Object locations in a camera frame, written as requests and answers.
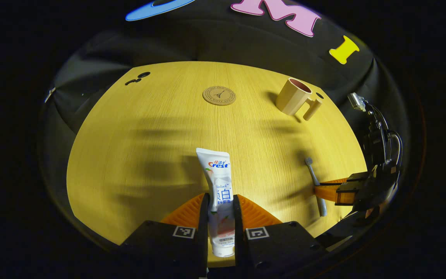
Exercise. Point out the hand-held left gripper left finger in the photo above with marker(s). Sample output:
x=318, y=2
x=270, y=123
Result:
x=203, y=232

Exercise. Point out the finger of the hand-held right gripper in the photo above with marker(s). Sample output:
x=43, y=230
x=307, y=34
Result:
x=356, y=176
x=325, y=195

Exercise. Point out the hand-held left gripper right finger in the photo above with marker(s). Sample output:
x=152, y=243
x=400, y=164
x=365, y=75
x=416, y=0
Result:
x=239, y=232

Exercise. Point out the white toothbrush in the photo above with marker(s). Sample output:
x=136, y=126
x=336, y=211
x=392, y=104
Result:
x=314, y=178

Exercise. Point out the white toothpaste tube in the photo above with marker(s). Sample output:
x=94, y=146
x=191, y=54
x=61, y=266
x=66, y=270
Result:
x=219, y=174

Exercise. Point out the beige cup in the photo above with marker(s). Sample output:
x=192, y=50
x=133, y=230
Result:
x=290, y=99

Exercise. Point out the round cork coaster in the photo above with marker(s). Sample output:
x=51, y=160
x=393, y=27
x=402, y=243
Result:
x=219, y=95

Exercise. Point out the black backdrop cloth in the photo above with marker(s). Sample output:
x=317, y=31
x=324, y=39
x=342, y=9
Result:
x=207, y=42

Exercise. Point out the white metal clip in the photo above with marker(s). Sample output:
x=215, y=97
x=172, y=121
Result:
x=48, y=94

